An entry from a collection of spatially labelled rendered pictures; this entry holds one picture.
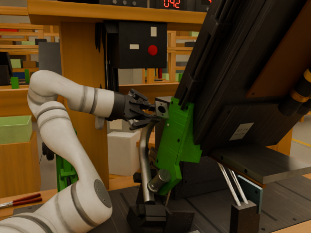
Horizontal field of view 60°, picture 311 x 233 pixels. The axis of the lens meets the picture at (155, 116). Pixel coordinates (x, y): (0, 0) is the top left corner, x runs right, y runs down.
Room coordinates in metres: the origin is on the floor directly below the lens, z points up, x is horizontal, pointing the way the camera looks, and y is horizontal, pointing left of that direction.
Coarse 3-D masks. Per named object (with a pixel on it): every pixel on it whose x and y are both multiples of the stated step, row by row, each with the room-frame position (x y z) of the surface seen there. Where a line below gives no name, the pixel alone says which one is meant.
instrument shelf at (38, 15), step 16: (32, 0) 0.78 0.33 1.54; (48, 0) 0.79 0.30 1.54; (32, 16) 0.81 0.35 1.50; (48, 16) 0.81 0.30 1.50; (64, 16) 0.81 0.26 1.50; (80, 16) 0.82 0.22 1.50; (96, 16) 0.84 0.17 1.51; (112, 16) 0.86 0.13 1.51; (128, 16) 0.88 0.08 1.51; (144, 16) 0.90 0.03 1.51; (160, 16) 0.92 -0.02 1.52; (176, 16) 0.95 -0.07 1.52; (192, 16) 0.97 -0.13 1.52
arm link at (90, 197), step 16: (48, 112) 0.58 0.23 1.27; (64, 112) 0.60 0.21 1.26; (48, 128) 0.55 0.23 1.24; (64, 128) 0.56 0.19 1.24; (48, 144) 0.54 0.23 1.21; (64, 144) 0.52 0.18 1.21; (80, 144) 0.54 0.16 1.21; (80, 160) 0.49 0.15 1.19; (80, 176) 0.46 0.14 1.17; (96, 176) 0.49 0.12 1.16; (80, 192) 0.44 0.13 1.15; (96, 192) 0.44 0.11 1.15; (80, 208) 0.42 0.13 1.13; (96, 208) 0.42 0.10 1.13; (96, 224) 0.43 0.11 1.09
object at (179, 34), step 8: (176, 32) 8.43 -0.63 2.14; (184, 32) 8.26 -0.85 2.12; (192, 32) 8.30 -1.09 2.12; (168, 40) 8.50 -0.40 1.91; (168, 56) 8.49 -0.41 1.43; (168, 64) 8.49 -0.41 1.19; (176, 64) 8.53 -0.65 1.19; (184, 64) 8.25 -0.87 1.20; (168, 72) 8.50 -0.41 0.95; (176, 80) 8.16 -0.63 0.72
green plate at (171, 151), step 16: (176, 112) 0.73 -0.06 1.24; (192, 112) 0.68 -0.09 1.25; (176, 128) 0.71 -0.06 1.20; (192, 128) 0.69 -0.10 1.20; (160, 144) 0.76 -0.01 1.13; (176, 144) 0.68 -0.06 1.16; (192, 144) 0.69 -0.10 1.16; (160, 160) 0.74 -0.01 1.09; (176, 160) 0.66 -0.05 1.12; (192, 160) 0.70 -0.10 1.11
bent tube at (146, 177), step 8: (160, 104) 0.78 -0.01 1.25; (160, 112) 0.76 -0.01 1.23; (144, 128) 0.81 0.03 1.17; (152, 128) 0.81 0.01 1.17; (144, 136) 0.81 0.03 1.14; (144, 144) 0.81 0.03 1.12; (144, 152) 0.79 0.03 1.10; (144, 160) 0.77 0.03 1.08; (144, 168) 0.75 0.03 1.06; (144, 176) 0.73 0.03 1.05; (144, 184) 0.71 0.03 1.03; (144, 192) 0.70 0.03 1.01; (144, 200) 0.68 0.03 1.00; (152, 200) 0.68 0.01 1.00
